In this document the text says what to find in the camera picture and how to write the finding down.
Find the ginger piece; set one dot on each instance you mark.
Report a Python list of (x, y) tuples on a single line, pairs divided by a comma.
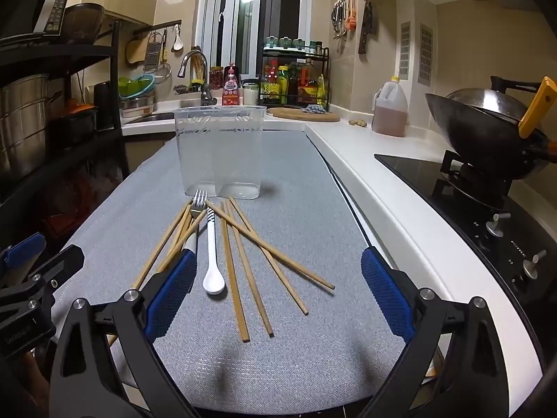
[(357, 123)]

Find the black glass gas stove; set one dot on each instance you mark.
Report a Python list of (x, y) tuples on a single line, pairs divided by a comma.
[(435, 183)]

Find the orange lidded pot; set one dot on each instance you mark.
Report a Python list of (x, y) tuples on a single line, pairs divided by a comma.
[(74, 122)]

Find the hanging wooden board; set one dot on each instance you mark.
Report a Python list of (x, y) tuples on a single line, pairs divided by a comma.
[(135, 50)]

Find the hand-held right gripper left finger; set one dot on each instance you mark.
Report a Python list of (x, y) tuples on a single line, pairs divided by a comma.
[(169, 296)]

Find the yellow peeler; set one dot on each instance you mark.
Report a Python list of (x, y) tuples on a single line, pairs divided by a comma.
[(165, 50)]

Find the hanging kitchen tools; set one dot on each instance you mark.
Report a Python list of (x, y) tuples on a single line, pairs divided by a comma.
[(343, 13)]

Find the hanging cleaver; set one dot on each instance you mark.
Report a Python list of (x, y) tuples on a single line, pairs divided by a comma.
[(367, 26)]

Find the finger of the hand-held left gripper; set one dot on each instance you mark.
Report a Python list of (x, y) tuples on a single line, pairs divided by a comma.
[(24, 248), (61, 263)]

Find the steel stockpot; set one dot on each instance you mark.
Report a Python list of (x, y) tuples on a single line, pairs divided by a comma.
[(21, 126)]

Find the pink dish soap bottle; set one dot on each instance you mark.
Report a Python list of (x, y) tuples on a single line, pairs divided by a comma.
[(232, 89)]

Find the sink sponge caddy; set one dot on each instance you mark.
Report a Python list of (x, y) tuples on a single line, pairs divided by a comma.
[(189, 88)]

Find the black electric kettle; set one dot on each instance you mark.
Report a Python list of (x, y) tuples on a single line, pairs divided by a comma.
[(103, 104)]

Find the black burner grate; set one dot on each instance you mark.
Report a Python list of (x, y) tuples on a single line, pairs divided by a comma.
[(468, 180)]

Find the row of sauce bottles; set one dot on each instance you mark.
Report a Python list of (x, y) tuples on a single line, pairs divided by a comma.
[(287, 82)]

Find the clear plastic utensil container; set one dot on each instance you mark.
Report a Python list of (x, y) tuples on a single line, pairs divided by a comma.
[(217, 156)]

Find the row of spice jars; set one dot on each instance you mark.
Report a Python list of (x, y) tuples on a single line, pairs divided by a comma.
[(289, 43)]

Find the black wok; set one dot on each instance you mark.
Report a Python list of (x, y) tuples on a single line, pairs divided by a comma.
[(478, 139)]

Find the red chili jar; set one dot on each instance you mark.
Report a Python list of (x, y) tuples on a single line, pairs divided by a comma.
[(216, 79)]

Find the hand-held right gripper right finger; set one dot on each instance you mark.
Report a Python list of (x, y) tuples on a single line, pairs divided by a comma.
[(387, 291)]

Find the dark mixing bowl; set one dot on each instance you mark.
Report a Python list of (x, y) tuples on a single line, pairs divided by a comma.
[(82, 21)]

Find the stainless steel sink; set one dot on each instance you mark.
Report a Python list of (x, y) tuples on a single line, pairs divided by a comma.
[(150, 117)]

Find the chrome kitchen faucet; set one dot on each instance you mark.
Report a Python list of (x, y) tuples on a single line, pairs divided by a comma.
[(193, 56)]

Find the steel wok lid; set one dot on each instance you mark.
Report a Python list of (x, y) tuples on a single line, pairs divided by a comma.
[(483, 102)]

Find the cooking oil jug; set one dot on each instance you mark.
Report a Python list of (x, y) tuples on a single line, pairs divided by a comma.
[(389, 117)]

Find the grey woven mat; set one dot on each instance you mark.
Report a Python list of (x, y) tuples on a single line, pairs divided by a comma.
[(296, 183)]

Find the metal stove knob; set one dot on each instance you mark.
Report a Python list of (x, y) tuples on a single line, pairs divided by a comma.
[(496, 226), (533, 265)]

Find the wide wall vent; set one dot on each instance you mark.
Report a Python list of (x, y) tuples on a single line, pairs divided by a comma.
[(425, 54)]

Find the metal mesh strainer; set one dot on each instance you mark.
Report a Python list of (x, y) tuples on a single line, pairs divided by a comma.
[(163, 73)]

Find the black storage rack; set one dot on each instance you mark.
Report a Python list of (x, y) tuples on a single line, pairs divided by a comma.
[(56, 56)]

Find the green and blue colander bowls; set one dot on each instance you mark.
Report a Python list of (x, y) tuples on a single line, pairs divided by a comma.
[(137, 86)]

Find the window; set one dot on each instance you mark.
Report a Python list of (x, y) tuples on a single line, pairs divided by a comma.
[(256, 13)]

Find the narrow wall vent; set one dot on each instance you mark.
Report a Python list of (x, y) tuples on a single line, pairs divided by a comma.
[(405, 50)]

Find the white ladle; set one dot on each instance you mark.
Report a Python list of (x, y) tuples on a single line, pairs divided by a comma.
[(177, 43)]

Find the chopstick holder behind faucet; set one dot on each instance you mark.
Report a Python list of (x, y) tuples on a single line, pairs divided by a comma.
[(199, 69)]

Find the black wall hook rail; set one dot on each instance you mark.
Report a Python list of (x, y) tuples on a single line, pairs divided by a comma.
[(156, 27)]

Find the metal grater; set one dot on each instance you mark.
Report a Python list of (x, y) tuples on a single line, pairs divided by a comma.
[(151, 54)]

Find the pile of wooden chopsticks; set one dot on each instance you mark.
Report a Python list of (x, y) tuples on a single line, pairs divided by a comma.
[(234, 270)]

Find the blue scrubbing cloth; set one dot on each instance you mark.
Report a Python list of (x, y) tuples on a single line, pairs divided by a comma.
[(314, 109)]

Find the metal fork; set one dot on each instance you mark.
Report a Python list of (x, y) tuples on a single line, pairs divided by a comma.
[(200, 202)]

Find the round wooden cutting board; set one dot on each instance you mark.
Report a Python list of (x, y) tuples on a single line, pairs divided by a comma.
[(287, 114)]

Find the white lidded jar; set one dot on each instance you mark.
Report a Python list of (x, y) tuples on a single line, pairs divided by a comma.
[(250, 95)]

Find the microwave oven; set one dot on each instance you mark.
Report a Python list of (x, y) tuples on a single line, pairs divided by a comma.
[(58, 0)]

